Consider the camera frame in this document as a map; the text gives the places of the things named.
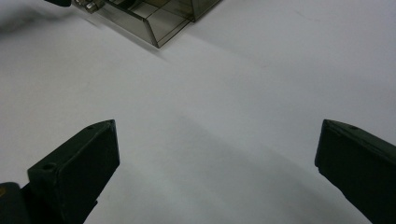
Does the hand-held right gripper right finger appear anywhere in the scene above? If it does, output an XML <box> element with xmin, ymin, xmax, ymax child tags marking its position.
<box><xmin>314</xmin><ymin>119</ymin><xmax>396</xmax><ymax>224</ymax></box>

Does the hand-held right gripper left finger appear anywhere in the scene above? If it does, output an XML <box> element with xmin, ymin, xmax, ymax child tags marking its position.
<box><xmin>20</xmin><ymin>119</ymin><xmax>121</xmax><ymax>224</ymax></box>

